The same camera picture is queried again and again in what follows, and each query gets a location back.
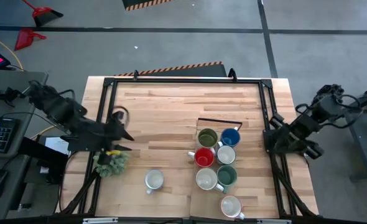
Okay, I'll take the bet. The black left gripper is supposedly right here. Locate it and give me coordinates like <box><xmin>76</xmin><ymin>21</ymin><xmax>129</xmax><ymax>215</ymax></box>
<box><xmin>98</xmin><ymin>111</ymin><xmax>135</xmax><ymax>166</ymax></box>

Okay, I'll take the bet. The grey diamond pattern mug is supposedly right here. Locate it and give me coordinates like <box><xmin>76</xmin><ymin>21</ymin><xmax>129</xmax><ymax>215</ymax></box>
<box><xmin>144</xmin><ymin>169</ymin><xmax>165</xmax><ymax>195</ymax></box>

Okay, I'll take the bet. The red mug with white handle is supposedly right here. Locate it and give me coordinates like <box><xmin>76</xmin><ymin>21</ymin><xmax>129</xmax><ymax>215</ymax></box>
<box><xmin>187</xmin><ymin>147</ymin><xmax>216</xmax><ymax>169</ymax></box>

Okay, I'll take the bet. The white mug with black text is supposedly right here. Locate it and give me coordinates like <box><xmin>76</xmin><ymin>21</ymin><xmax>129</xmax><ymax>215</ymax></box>
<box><xmin>197</xmin><ymin>128</ymin><xmax>219</xmax><ymax>149</ymax></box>

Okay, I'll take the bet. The mustard yellow mug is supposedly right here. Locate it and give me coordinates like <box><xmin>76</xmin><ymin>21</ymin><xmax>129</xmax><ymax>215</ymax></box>
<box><xmin>195</xmin><ymin>167</ymin><xmax>225</xmax><ymax>193</ymax></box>

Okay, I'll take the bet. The white mug blue leaf pattern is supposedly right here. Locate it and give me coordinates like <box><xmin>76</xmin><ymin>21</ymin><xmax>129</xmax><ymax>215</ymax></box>
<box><xmin>216</xmin><ymin>141</ymin><xmax>237</xmax><ymax>166</ymax></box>

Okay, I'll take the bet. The blue mug with white handle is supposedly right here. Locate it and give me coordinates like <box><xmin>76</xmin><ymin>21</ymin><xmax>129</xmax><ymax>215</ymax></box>
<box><xmin>220</xmin><ymin>126</ymin><xmax>241</xmax><ymax>148</ymax></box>

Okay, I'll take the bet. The sage green mug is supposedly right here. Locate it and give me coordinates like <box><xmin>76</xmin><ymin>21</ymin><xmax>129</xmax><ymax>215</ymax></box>
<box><xmin>216</xmin><ymin>164</ymin><xmax>238</xmax><ymax>194</ymax></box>

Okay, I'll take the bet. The green artificial plant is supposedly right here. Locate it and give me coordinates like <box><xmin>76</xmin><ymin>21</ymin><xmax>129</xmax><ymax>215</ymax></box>
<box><xmin>92</xmin><ymin>149</ymin><xmax>130</xmax><ymax>179</ymax></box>

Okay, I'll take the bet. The white paper sheet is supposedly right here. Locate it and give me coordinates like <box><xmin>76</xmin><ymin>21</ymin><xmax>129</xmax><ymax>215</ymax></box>
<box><xmin>44</xmin><ymin>136</ymin><xmax>70</xmax><ymax>156</ymax></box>

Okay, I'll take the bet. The hazard striped black mat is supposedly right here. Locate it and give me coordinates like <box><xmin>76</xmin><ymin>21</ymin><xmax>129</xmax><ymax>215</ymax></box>
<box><xmin>121</xmin><ymin>0</ymin><xmax>174</xmax><ymax>12</ymax></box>
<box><xmin>113</xmin><ymin>60</ymin><xmax>228</xmax><ymax>78</ymax></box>

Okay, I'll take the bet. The grey desk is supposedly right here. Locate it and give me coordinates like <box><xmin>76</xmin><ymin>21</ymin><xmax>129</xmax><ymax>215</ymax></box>
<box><xmin>0</xmin><ymin>70</ymin><xmax>50</xmax><ymax>220</ymax></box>

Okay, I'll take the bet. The red dustpan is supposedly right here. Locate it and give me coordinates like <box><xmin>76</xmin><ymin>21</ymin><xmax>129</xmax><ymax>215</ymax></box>
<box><xmin>13</xmin><ymin>27</ymin><xmax>47</xmax><ymax>52</ymax></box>

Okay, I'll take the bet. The red broom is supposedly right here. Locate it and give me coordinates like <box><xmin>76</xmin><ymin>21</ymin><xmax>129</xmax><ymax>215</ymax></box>
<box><xmin>21</xmin><ymin>0</ymin><xmax>64</xmax><ymax>27</ymax></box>

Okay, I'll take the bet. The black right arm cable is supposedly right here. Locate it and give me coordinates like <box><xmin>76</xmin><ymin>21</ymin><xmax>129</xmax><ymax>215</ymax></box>
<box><xmin>294</xmin><ymin>92</ymin><xmax>362</xmax><ymax>129</ymax></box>

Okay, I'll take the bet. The black angled bracket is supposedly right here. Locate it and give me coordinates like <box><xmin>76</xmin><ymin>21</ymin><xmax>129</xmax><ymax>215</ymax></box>
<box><xmin>17</xmin><ymin>136</ymin><xmax>70</xmax><ymax>185</ymax></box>

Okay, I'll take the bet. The silver metal bracket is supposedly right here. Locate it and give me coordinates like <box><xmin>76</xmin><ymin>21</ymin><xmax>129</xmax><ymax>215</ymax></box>
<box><xmin>83</xmin><ymin>217</ymin><xmax>119</xmax><ymax>224</ymax></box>
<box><xmin>257</xmin><ymin>218</ymin><xmax>292</xmax><ymax>224</ymax></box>

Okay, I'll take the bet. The black aluminium table frame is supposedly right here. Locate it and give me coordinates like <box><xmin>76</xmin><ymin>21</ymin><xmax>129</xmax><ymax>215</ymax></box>
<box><xmin>55</xmin><ymin>76</ymin><xmax>320</xmax><ymax>224</ymax></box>

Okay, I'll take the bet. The black clamp mount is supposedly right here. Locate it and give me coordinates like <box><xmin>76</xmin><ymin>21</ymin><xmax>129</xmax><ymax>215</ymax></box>
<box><xmin>0</xmin><ymin>86</ymin><xmax>27</xmax><ymax>108</ymax></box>

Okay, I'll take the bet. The yellow cable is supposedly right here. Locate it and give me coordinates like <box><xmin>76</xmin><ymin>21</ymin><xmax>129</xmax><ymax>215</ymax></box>
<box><xmin>0</xmin><ymin>30</ymin><xmax>67</xmax><ymax>141</ymax></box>

